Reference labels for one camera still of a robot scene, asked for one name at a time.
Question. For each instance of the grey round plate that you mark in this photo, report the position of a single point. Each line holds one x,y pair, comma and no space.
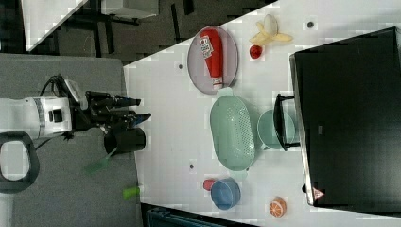
197,69

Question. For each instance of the black toaster oven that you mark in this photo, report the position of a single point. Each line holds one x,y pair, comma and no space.
348,104

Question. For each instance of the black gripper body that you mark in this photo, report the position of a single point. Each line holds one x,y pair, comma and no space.
96,110

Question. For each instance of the red ketchup bottle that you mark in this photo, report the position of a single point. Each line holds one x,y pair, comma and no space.
212,52

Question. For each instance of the blue bowl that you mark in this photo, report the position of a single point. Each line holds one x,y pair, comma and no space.
225,193

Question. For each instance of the mint green mug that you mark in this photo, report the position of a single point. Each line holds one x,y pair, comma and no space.
267,132

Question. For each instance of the red toy strawberry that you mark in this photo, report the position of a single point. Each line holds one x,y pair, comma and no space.
256,51

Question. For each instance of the red cup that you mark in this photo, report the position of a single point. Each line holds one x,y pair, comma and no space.
207,184

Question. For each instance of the mint green strainer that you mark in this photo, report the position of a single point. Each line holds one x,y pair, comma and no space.
232,132

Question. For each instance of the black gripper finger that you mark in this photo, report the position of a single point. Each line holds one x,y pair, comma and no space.
131,120
121,101

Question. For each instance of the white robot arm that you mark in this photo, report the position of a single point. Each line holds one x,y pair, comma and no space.
42,118

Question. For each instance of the peeled toy banana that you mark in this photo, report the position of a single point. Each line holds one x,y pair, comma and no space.
268,31

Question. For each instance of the toy orange half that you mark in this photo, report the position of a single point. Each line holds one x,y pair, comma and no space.
278,207

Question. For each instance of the green cylinder object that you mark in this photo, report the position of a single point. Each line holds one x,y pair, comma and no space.
130,192

